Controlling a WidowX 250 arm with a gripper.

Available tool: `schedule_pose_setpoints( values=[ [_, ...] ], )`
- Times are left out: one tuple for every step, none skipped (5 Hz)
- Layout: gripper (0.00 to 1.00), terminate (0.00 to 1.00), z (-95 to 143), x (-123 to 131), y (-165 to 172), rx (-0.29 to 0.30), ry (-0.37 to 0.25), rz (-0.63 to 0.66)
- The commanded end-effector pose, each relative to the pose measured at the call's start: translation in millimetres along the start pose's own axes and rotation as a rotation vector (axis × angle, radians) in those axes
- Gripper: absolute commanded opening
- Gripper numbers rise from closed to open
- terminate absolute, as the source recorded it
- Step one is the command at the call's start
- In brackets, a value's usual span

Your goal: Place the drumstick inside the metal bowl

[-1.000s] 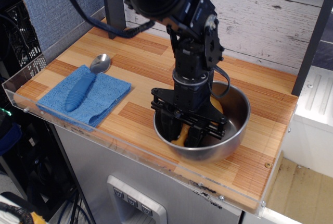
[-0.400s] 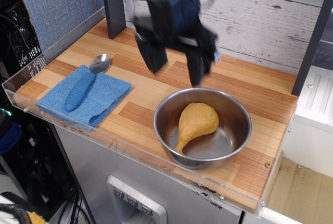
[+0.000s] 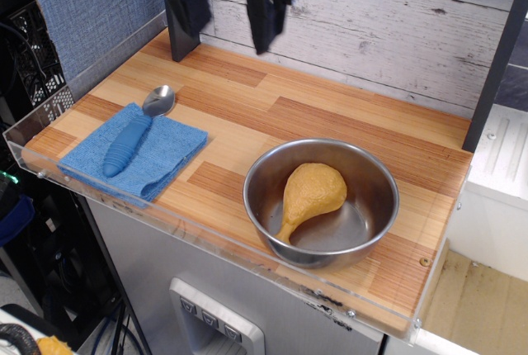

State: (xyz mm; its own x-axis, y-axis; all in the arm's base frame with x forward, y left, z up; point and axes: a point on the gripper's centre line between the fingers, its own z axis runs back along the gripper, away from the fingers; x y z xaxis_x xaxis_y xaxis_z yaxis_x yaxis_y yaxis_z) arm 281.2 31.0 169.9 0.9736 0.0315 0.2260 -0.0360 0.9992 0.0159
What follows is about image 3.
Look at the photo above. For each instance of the dark grey right post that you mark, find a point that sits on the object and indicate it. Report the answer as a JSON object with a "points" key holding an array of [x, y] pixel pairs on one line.
{"points": [[506, 45]]}

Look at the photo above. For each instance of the dark grey left post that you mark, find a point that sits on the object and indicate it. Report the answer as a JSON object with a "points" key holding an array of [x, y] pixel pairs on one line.
{"points": [[181, 43]]}

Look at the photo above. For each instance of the clear acrylic table guard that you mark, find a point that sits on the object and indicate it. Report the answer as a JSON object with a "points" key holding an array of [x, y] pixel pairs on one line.
{"points": [[248, 106]]}

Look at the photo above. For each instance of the yellow object bottom left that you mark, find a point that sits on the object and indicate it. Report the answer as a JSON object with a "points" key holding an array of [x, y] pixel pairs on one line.
{"points": [[53, 346]]}

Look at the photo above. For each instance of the black plastic crate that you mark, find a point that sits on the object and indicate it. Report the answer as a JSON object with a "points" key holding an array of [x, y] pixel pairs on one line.
{"points": [[35, 63]]}

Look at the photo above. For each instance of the spoon with blue handle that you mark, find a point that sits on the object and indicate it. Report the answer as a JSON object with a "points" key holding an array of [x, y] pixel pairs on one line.
{"points": [[159, 102]]}

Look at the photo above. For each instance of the dark grey post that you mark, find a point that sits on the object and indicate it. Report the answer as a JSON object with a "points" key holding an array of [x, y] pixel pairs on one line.
{"points": [[181, 43], [506, 45]]}

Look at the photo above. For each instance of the blue folded cloth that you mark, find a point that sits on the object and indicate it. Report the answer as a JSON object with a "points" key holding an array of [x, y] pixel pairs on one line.
{"points": [[164, 150]]}

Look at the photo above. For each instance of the blue fabric panel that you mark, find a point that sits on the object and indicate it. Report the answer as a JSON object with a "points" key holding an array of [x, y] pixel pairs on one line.
{"points": [[94, 37]]}

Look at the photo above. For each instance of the metal bowl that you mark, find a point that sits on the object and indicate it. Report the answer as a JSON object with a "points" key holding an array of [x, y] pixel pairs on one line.
{"points": [[333, 240]]}

